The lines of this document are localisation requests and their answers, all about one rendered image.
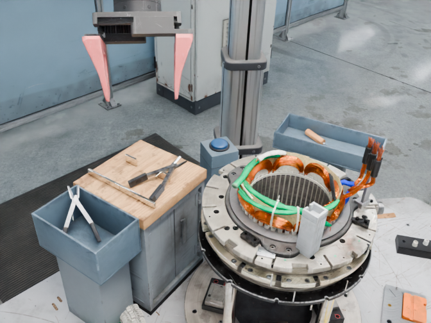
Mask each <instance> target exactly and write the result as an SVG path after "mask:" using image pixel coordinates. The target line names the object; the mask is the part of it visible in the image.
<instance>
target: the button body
mask: <svg viewBox="0 0 431 323"><path fill-rule="evenodd" d="M220 138H222V139H225V140H226V141H227V142H228V143H229V144H230V148H229V150H227V151H224V152H215V151H213V150H211V149H210V148H209V143H210V142H211V141H213V140H214V139H211V140H206V141H202V142H200V167H203V168H204V169H207V178H206V179H205V187H206V185H207V183H208V181H209V180H210V178H211V177H212V176H213V175H214V174H215V175H217V176H220V175H221V174H219V170H220V169H221V168H223V167H224V166H226V165H228V164H230V163H231V162H234V161H236V160H238V157H239V150H238V149H237V148H236V147H235V146H234V145H233V144H232V143H231V141H230V140H229V139H228V138H227V137H220Z"/></svg>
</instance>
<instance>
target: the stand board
mask: <svg viewBox="0 0 431 323"><path fill-rule="evenodd" d="M125 154H129V155H130V156H133V157H135V158H136V159H137V166H134V165H132V164H130V163H128V162H126V158H125ZM177 157H178V156H175V155H173V154H171V153H168V152H167V151H165V150H162V149H160V148H158V147H155V146H153V145H151V144H149V143H147V142H144V141H142V140H139V141H138V142H136V143H134V144H133V145H131V146H129V147H128V148H126V149H125V150H123V151H122V152H120V153H119V154H117V155H115V156H114V157H112V158H110V159H109V160H108V161H106V162H104V163H103V164H101V165H100V166H98V167H96V168H95V169H94V171H96V172H98V173H100V174H102V175H104V176H106V177H108V178H109V179H111V180H113V181H115V182H117V183H119V184H121V185H123V186H125V187H127V188H129V189H130V190H133V191H134V192H136V193H138V194H140V195H143V196H144V197H146V198H148V199H149V197H150V195H151V194H152V193H153V192H154V191H155V189H156V188H157V187H158V185H159V184H161V183H162V182H163V179H160V178H158V176H157V177H156V176H152V177H150V178H148V180H146V181H144V182H142V183H140V184H138V185H136V186H134V187H132V188H130V186H129V184H128V181H129V180H131V179H133V178H135V177H137V176H139V175H141V174H143V173H148V172H152V171H154V170H157V169H161V168H163V167H166V166H168V165H170V164H172V162H173V161H175V159H177ZM206 178H207V169H204V168H203V167H200V166H198V165H196V164H193V163H191V162H189V161H187V162H186V163H184V164H183V165H181V166H180V167H178V168H177V169H175V170H174V172H173V174H172V176H171V181H170V182H168V183H167V184H166V186H165V188H164V189H165V190H164V192H163V193H162V194H161V196H160V197H159V198H158V199H157V200H156V201H155V202H156V208H155V209H153V208H151V207H149V206H148V205H146V204H144V203H142V202H140V201H138V200H136V199H134V198H132V197H130V196H128V195H126V194H125V193H123V192H121V191H119V190H117V189H115V188H114V187H112V186H110V185H107V184H106V183H104V182H102V181H100V180H98V179H96V178H94V177H92V176H91V175H89V174H88V173H87V174H86V175H84V176H82V177H81V178H80V179H77V180H76V181H75V182H73V185H74V186H75V185H79V186H80V187H82V188H84V189H85V190H88V191H89V192H91V193H93V194H94V195H96V196H98V197H100V198H102V199H104V200H106V201H107V202H109V203H111V204H113V205H114V206H116V207H118V208H120V209H122V210H124V211H126V212H127V213H129V214H131V215H133V216H134V217H136V218H138V219H139V226H140V228H141V229H143V230H145V229H146V228H148V227H149V226H150V225H151V224H152V223H154V221H156V220H157V219H158V218H159V217H161V216H162V215H163V214H164V213H165V212H166V211H168V210H169V209H170V208H172V207H173V206H174V205H175V204H176V203H177V202H178V201H180V200H181V199H182V198H183V197H185V196H186V195H187V194H188V193H189V192H190V191H192V190H193V189H194V188H196V187H197V186H198V185H199V184H200V183H201V182H202V181H204V180H205V179H206Z"/></svg>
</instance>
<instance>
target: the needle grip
mask: <svg viewBox="0 0 431 323"><path fill-rule="evenodd" d="M305 134H306V135H307V136H308V137H310V138H311V139H313V140H314V141H315V142H317V143H319V144H322V143H323V142H325V141H326V140H325V139H323V138H322V137H320V136H319V135H317V134H316V133H314V132H313V131H312V130H310V129H307V130H306V131H305ZM322 145H323V144H322Z"/></svg>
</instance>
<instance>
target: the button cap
mask: <svg viewBox="0 0 431 323"><path fill-rule="evenodd" d="M211 146H212V147H213V148H214V149H226V148H227V147H228V142H227V141H226V140H225V139H222V138H216V139H214V140H213V141H211Z"/></svg>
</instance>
